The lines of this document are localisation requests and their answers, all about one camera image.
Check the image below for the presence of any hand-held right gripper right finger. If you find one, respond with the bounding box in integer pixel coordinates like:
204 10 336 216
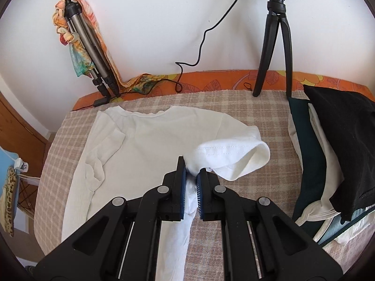
196 168 345 281

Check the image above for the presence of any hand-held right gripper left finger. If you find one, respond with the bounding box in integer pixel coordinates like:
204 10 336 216
32 156 187 281

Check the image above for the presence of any white t-shirt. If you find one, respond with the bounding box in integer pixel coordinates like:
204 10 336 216
61 105 270 281

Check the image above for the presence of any beige plaid blanket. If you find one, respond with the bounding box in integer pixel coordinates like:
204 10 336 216
34 89 375 281

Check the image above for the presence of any orange floral bedsheet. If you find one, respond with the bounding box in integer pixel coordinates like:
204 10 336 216
72 70 370 112

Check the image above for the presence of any grey blue garment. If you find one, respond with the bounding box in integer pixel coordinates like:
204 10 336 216
315 206 370 245

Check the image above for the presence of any black garment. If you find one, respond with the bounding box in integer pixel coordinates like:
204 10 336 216
303 84 375 221

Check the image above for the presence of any white patterned garment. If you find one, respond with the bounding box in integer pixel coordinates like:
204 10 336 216
334 215 375 245

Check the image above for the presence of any white plug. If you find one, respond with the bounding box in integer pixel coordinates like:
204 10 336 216
13 157 30 173

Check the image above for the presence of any wooden door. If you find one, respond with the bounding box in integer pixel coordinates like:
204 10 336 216
0 92 50 182

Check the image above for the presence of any black mini tripod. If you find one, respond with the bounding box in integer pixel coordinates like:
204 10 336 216
252 0 293 98

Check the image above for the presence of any leopard print cloth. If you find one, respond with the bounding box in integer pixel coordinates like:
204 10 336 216
0 167 19 237

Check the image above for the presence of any grey folded tripod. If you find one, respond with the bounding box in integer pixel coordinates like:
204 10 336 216
63 0 121 98

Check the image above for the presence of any colourful orange scarf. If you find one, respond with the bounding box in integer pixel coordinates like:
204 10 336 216
53 0 165 94

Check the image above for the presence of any cream garment with strap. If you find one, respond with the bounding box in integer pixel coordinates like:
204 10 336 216
289 102 345 235

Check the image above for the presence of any black power cable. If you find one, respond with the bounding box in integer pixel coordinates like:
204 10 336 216
70 0 249 112

